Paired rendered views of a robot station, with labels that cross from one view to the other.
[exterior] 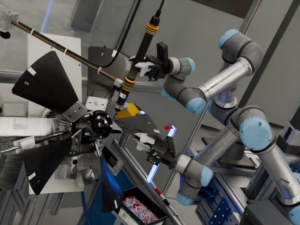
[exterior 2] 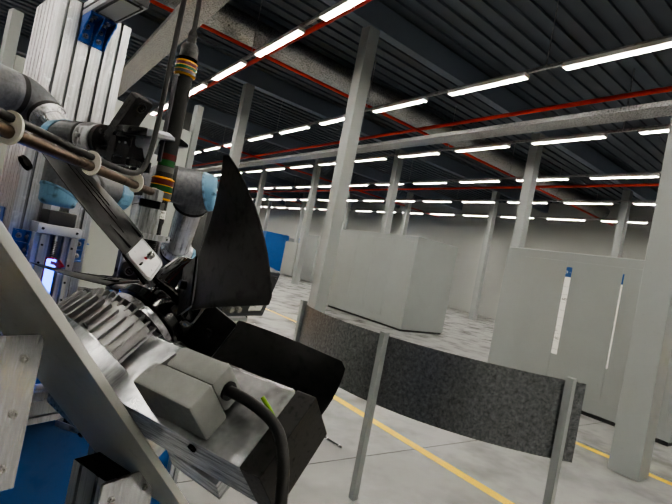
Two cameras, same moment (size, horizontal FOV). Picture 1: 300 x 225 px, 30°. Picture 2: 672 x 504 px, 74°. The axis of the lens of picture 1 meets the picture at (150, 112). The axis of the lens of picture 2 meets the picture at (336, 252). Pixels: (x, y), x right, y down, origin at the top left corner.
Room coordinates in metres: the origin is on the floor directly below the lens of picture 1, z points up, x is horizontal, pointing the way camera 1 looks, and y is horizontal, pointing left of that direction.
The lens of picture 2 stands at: (1.97, 1.10, 1.32)
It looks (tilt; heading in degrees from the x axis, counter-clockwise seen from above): 1 degrees up; 254
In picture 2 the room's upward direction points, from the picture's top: 11 degrees clockwise
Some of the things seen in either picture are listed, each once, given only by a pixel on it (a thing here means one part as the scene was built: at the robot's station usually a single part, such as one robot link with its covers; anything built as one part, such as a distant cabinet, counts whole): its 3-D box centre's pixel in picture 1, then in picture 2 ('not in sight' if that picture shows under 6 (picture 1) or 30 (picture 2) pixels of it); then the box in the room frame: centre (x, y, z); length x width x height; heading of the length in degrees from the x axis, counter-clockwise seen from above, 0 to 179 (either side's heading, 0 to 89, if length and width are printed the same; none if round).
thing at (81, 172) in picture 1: (83, 176); not in sight; (2.05, 0.15, 0.91); 0.12 x 0.08 x 0.12; 43
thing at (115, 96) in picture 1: (121, 94); (154, 215); (2.07, 0.14, 1.33); 0.09 x 0.07 x 0.10; 78
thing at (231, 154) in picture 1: (232, 143); not in sight; (2.62, -0.46, 1.09); 0.15 x 0.15 x 0.10
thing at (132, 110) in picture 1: (132, 119); not in sight; (2.53, 0.06, 1.02); 0.16 x 0.10 x 0.11; 43
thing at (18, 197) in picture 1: (22, 205); not in sight; (2.14, 0.37, 0.56); 0.19 x 0.04 x 0.04; 43
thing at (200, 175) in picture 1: (198, 173); not in sight; (2.02, -0.28, 1.18); 0.11 x 0.08 x 0.09; 80
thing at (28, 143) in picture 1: (27, 144); not in sight; (1.84, 0.38, 1.08); 0.07 x 0.04 x 0.06; 143
